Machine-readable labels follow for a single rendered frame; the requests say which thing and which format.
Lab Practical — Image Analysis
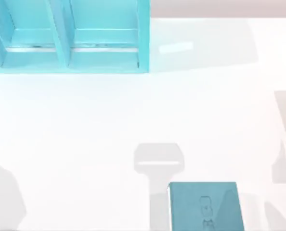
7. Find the light blue rack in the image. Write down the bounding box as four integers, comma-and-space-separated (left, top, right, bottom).
0, 0, 151, 74

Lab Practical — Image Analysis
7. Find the teal book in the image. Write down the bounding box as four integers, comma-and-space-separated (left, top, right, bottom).
169, 181, 245, 231

